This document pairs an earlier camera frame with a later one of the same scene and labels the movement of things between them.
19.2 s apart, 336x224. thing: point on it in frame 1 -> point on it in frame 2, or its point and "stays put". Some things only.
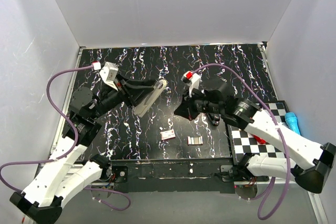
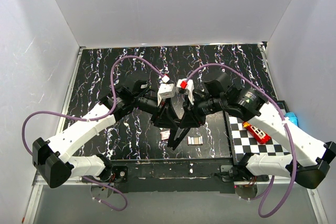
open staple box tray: (195, 140) stays put
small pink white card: (168, 134) stays put
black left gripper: (129, 95) -> (165, 115)
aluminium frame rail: (41, 168) stays put
